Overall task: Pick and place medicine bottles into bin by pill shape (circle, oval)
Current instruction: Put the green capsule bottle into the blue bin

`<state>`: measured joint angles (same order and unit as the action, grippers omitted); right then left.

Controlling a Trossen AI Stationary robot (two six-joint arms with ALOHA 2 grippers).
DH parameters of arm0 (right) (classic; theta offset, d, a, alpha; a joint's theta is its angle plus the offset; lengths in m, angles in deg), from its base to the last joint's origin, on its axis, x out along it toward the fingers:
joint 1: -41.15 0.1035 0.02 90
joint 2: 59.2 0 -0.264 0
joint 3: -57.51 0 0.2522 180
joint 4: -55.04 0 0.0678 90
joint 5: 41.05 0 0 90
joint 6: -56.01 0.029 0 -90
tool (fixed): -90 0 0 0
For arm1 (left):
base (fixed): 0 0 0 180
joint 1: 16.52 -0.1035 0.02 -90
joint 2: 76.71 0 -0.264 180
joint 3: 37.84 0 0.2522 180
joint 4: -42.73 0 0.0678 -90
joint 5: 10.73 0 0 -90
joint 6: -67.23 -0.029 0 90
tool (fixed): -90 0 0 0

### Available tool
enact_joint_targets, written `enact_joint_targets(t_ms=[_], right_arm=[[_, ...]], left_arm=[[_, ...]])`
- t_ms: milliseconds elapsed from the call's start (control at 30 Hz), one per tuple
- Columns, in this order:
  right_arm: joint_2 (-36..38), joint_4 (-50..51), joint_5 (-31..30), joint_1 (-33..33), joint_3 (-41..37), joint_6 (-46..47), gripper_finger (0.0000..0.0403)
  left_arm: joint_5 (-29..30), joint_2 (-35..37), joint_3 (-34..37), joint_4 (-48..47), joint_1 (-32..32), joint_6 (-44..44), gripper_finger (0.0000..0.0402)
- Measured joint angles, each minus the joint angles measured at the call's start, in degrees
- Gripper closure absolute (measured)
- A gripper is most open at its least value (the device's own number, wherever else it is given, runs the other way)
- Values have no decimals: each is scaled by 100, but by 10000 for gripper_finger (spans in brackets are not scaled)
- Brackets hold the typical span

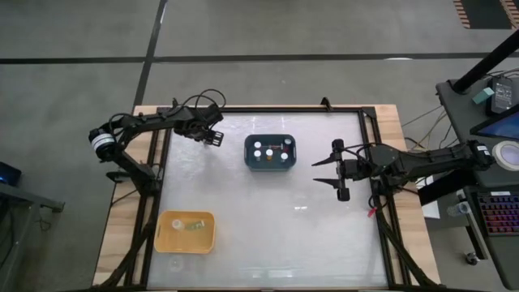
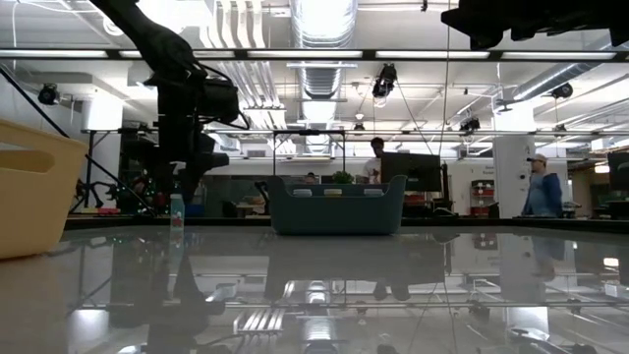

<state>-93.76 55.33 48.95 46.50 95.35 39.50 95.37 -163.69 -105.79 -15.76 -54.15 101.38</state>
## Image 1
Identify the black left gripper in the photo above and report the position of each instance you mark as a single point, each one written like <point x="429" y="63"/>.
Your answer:
<point x="196" y="121"/>

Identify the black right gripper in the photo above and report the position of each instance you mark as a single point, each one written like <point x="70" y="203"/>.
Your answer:
<point x="354" y="168"/>

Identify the orange pill bottle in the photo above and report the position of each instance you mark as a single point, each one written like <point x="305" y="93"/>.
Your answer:
<point x="269" y="153"/>

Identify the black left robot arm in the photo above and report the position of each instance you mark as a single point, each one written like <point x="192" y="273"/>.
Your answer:
<point x="150" y="120"/>

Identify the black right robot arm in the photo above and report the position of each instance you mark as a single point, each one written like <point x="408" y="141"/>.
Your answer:
<point x="430" y="160"/>

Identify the teal plastic bin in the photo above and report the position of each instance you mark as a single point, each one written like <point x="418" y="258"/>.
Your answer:
<point x="250" y="166"/>

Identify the yellow plastic bin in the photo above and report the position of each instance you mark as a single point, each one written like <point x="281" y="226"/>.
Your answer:
<point x="184" y="243"/>

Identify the small red clip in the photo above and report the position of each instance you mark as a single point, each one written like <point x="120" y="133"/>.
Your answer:
<point x="370" y="211"/>

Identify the white paper sheet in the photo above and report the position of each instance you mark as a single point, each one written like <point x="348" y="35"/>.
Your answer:
<point x="431" y="209"/>

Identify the black support beam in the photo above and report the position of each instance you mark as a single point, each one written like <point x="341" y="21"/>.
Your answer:
<point x="446" y="186"/>

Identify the clear plastic water bottle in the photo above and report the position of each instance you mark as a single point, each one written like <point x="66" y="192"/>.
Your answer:
<point x="458" y="209"/>

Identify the grey side desk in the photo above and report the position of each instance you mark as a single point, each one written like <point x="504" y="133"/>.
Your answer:
<point x="466" y="134"/>

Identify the black caster wheel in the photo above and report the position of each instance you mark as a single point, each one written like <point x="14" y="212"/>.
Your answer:
<point x="471" y="258"/>

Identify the white tape roll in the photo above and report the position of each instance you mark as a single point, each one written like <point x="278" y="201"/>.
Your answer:
<point x="495" y="154"/>

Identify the small teal box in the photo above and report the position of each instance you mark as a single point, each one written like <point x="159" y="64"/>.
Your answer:
<point x="483" y="95"/>

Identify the backlit keyboard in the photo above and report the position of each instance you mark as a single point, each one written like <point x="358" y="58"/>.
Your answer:
<point x="500" y="213"/>

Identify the monitor with blue screen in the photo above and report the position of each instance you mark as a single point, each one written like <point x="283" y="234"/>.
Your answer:
<point x="504" y="127"/>

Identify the black power adapter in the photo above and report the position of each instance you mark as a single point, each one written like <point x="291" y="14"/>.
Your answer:
<point x="502" y="95"/>

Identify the black diagonal pole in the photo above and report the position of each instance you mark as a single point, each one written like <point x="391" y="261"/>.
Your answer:
<point x="486" y="65"/>

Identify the grey side table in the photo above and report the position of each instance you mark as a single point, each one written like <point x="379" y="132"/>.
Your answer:
<point x="28" y="197"/>

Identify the black device with blue light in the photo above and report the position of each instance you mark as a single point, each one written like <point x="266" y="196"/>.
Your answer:
<point x="10" y="174"/>

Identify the black mat orange striped edges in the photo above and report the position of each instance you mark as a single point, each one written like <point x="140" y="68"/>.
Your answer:
<point x="486" y="14"/>

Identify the black frame clamp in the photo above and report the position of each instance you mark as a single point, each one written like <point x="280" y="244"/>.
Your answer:
<point x="175" y="102"/>
<point x="325" y="103"/>

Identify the black aluminium table frame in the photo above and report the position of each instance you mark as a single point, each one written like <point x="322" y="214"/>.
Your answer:
<point x="284" y="109"/>

